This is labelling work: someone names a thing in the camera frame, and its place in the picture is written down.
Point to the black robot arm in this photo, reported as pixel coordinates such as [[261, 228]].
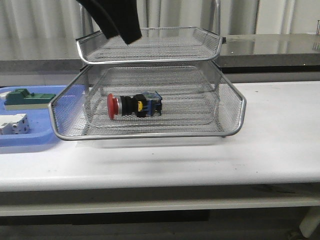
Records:
[[115, 18]]

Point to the white table leg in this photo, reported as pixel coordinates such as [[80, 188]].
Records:
[[310, 222]]

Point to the white circuit breaker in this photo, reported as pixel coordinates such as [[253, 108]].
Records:
[[14, 124]]

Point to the silver mesh bottom tray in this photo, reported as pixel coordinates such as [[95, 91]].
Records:
[[177, 111]]

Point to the dark rear counter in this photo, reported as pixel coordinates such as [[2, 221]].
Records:
[[256, 53]]

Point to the silver mesh tray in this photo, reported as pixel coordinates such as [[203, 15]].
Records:
[[193, 77], [158, 44], [177, 111]]

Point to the red emergency stop button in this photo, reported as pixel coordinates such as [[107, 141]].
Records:
[[145, 104]]

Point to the green electrical switch block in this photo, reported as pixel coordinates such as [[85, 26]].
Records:
[[22, 99]]

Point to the silver mesh top tray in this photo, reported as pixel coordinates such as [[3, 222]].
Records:
[[158, 44]]

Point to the blue plastic tray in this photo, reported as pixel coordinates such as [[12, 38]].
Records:
[[37, 125]]

